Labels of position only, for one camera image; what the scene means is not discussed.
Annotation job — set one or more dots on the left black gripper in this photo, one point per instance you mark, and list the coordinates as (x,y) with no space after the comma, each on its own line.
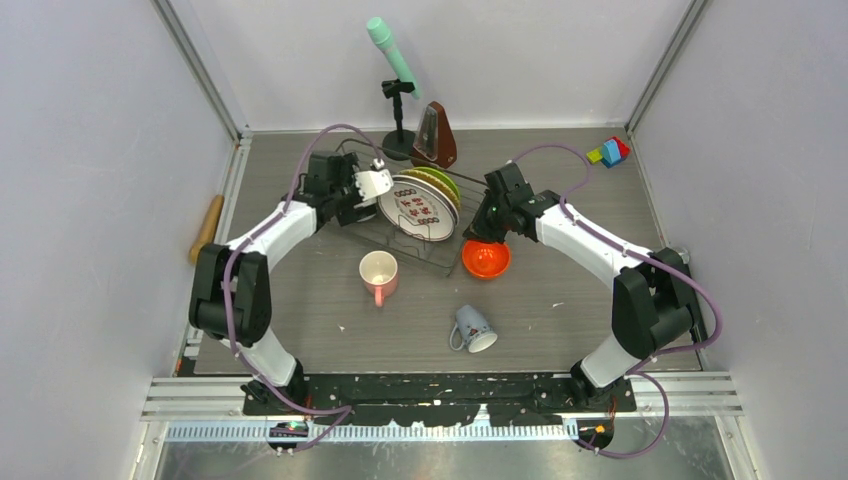
(348,213)

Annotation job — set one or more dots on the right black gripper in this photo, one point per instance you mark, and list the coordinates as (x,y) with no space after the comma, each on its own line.
(478,229)

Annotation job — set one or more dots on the orange bowl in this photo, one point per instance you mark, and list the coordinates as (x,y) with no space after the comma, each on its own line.
(485,261)

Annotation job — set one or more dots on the white bowl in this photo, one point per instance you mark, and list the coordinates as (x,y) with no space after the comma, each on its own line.
(373,184)

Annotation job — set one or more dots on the black wire dish rack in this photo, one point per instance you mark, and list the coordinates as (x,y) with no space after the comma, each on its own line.
(419,224)

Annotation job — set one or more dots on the lime green plate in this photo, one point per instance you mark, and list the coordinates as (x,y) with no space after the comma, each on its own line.
(443,177)

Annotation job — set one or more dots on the small plate with red characters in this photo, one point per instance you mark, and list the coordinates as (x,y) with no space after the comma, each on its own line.
(417,207)

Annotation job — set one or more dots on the large green-rimmed plate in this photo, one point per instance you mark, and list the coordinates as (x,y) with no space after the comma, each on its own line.
(450,205)

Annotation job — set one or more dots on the pink mug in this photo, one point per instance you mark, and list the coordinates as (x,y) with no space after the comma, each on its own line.
(379,272)

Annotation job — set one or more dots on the grey mug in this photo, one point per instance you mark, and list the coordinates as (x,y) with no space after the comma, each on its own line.
(471,331)

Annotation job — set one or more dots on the woven bamboo tray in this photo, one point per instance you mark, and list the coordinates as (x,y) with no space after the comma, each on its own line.
(438,184)

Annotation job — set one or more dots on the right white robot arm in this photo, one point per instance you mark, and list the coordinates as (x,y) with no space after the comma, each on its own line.
(653,301)

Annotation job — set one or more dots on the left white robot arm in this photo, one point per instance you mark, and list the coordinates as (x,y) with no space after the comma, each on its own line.
(231,299)

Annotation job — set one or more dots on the black microphone stand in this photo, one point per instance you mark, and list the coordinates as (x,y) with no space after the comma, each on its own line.
(397,144)

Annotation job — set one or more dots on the brown metronome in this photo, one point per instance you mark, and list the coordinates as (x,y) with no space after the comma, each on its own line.
(435,144)

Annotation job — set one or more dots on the wooden rolling pin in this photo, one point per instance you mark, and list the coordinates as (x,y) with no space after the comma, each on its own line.
(208,228)

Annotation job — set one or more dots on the colourful toy blocks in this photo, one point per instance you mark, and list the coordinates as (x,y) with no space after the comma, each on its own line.
(611,153)

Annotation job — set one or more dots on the teal microphone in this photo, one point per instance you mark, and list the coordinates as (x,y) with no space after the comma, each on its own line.
(383,39)

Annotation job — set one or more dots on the black handheld microphone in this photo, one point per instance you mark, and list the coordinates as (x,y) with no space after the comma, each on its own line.
(698,332)

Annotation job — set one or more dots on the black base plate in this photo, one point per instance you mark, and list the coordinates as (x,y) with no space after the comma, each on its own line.
(443,400)

